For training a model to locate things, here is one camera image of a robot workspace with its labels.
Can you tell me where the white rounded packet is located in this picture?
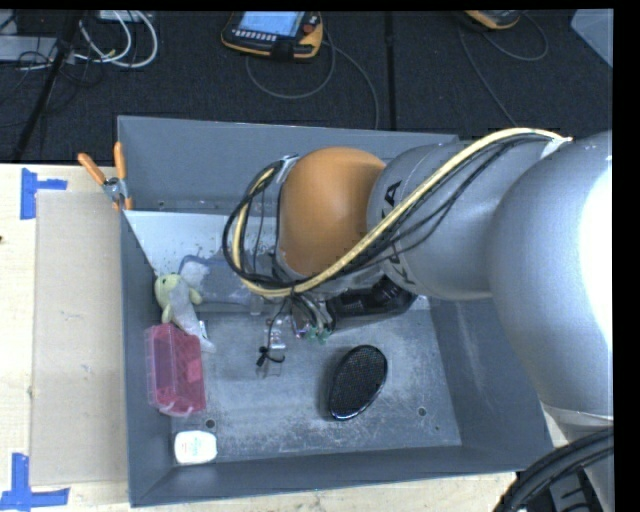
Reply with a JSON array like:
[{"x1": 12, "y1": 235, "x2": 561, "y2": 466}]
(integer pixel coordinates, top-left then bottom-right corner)
[{"x1": 173, "y1": 429, "x2": 219, "y2": 466}]

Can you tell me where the pink clear plastic box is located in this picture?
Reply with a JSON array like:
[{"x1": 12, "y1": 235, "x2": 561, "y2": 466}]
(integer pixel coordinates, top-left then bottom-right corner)
[{"x1": 143, "y1": 322, "x2": 208, "y2": 419}]

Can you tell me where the black cylinder on white bracket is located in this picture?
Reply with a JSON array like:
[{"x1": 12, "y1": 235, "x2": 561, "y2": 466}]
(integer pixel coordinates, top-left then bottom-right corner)
[{"x1": 333, "y1": 277, "x2": 418, "y2": 318}]

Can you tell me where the clear plastic wrapper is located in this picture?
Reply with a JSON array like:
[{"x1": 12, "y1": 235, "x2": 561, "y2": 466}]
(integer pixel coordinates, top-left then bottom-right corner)
[{"x1": 169, "y1": 259, "x2": 218, "y2": 355}]

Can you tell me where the black oval mesh object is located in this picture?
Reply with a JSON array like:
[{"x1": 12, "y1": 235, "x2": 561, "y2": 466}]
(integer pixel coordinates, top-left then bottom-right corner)
[{"x1": 326, "y1": 344, "x2": 389, "y2": 422}]

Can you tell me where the grey metal bin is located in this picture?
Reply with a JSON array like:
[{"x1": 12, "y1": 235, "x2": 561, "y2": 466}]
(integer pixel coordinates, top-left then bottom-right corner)
[{"x1": 115, "y1": 115, "x2": 557, "y2": 508}]

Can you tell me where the brown cardboard board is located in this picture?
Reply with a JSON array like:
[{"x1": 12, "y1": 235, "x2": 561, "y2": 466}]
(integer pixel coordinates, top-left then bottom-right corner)
[{"x1": 28, "y1": 189, "x2": 129, "y2": 487}]

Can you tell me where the yellow-green toy animal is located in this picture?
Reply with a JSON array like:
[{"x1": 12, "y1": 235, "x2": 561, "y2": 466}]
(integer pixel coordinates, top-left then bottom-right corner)
[{"x1": 153, "y1": 272, "x2": 204, "y2": 325}]

